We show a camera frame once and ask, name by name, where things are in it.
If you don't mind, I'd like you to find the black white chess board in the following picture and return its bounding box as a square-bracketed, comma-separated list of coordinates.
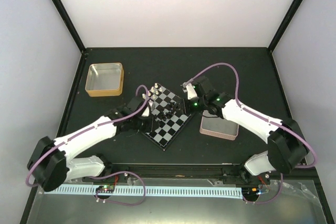
[143, 83, 192, 151]

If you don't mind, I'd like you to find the pink metal tin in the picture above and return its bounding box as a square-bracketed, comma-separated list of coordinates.
[199, 111, 239, 141]

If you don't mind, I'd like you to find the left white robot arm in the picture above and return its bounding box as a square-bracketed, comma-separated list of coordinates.
[26, 96, 155, 191]

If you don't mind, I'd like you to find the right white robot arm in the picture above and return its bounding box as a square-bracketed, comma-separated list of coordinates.
[182, 76, 309, 184]

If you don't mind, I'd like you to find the small green circuit board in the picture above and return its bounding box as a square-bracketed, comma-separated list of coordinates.
[97, 185, 115, 193]

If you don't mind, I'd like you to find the right small circuit board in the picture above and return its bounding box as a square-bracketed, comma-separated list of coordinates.
[241, 187, 269, 196]

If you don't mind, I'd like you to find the gold metal tin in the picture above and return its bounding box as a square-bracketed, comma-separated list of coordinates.
[85, 62, 124, 97]

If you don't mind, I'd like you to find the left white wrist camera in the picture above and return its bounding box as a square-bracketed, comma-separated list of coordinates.
[141, 100, 156, 118]

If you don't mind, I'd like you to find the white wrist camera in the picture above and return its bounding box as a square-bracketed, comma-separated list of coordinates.
[182, 82, 198, 100]
[141, 100, 156, 118]

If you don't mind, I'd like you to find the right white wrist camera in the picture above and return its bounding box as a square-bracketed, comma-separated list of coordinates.
[182, 82, 198, 100]

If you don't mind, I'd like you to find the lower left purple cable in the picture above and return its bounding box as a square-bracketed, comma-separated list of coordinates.
[96, 170, 148, 206]

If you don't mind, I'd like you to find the light blue cable duct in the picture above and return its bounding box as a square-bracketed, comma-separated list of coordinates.
[49, 184, 243, 199]

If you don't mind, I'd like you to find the black front rail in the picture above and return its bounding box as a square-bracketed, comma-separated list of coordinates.
[97, 164, 253, 184]

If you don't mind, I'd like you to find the right black frame post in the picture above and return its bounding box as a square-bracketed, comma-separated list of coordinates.
[267, 0, 303, 52]

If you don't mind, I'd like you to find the black frame post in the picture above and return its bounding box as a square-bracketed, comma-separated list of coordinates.
[51, 0, 86, 54]
[267, 0, 303, 52]

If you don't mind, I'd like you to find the left black frame post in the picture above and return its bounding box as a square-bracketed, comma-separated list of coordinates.
[51, 0, 86, 54]

